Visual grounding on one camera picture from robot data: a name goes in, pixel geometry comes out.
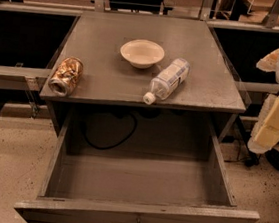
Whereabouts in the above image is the clear plastic bottle blue label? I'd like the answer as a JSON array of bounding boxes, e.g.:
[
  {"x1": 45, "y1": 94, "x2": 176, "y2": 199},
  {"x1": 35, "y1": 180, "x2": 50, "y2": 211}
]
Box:
[{"x1": 143, "y1": 58, "x2": 190, "y2": 105}]

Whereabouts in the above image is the open grey top drawer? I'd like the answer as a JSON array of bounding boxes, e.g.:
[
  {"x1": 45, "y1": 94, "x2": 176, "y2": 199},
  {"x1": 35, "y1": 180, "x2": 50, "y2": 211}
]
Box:
[{"x1": 15, "y1": 114, "x2": 259, "y2": 223}]

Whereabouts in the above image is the grey wooden cabinet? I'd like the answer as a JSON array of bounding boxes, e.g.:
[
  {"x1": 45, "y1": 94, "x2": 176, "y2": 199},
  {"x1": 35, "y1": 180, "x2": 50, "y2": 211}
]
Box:
[{"x1": 41, "y1": 11, "x2": 246, "y2": 130}]

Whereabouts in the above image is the white bowl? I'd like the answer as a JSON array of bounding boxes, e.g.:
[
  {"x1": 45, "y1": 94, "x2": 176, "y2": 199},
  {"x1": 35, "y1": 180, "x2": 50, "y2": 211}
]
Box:
[{"x1": 120, "y1": 39, "x2": 165, "y2": 69}]

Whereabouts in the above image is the crushed orange soda can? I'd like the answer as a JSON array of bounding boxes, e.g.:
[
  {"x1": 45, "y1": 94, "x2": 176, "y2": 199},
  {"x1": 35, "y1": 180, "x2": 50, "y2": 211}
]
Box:
[{"x1": 48, "y1": 57, "x2": 83, "y2": 97}]

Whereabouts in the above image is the black cable behind cabinet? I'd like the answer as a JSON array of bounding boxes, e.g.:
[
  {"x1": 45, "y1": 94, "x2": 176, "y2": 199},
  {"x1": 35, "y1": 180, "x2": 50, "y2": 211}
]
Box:
[{"x1": 78, "y1": 105, "x2": 139, "y2": 155}]

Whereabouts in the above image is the grey metal rail left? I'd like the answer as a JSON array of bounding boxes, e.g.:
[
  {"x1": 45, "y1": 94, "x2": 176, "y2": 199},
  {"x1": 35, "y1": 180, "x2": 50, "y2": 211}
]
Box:
[{"x1": 0, "y1": 65, "x2": 50, "y2": 92}]

